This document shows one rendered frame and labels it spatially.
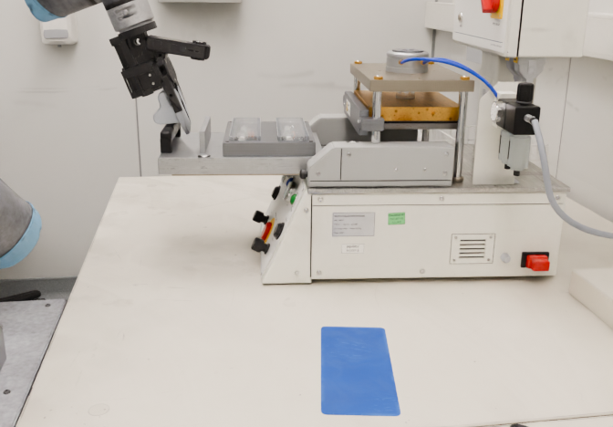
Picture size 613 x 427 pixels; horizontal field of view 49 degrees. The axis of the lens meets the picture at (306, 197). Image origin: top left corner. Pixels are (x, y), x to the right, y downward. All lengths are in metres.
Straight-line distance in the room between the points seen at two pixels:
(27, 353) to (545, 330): 0.78
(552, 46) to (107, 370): 0.86
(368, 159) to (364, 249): 0.16
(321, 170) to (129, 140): 1.71
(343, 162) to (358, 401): 0.43
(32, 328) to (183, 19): 1.78
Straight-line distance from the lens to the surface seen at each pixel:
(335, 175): 1.16
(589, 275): 1.26
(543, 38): 1.21
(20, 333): 1.14
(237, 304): 1.15
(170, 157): 1.22
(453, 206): 1.21
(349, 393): 0.92
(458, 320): 1.13
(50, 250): 2.98
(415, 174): 1.18
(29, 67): 2.81
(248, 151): 1.21
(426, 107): 1.22
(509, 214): 1.25
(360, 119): 1.18
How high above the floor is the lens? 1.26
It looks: 17 degrees down
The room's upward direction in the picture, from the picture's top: 1 degrees clockwise
